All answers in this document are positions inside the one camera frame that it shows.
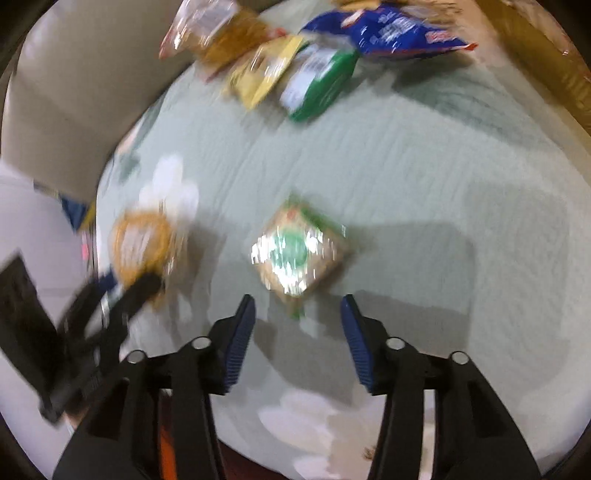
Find green square cracker pack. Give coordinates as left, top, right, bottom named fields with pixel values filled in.
left=250, top=196, right=349, bottom=304

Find bread bag with red stripes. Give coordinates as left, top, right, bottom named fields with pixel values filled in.
left=158, top=0, right=287, bottom=80

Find yellow snack packet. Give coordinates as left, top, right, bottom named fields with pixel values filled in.
left=225, top=35, right=305, bottom=110

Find beige leather sofa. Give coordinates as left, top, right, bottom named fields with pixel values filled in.
left=1, top=1, right=190, bottom=201

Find floral quilted green sofa cover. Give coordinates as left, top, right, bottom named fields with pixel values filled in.
left=98, top=35, right=590, bottom=479

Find green white snack packet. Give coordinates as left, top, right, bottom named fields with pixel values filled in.
left=276, top=43, right=359, bottom=122

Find round orange snack pack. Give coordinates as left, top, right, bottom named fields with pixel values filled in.
left=110, top=209, right=186, bottom=287

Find blue snack bag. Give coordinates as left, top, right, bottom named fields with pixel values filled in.
left=303, top=3, right=478, bottom=60

